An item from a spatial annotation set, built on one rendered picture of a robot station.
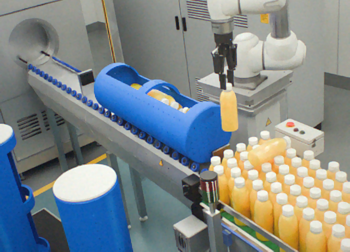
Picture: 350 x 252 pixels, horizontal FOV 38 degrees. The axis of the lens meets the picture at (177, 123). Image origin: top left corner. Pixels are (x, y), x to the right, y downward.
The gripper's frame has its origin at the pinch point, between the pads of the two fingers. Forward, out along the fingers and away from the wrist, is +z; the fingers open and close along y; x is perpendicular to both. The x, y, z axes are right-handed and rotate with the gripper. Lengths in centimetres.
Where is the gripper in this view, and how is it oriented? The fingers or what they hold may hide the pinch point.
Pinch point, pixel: (226, 80)
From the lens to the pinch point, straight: 212.5
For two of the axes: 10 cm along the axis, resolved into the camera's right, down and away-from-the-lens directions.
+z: 1.1, 9.0, 4.2
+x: 6.6, 2.5, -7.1
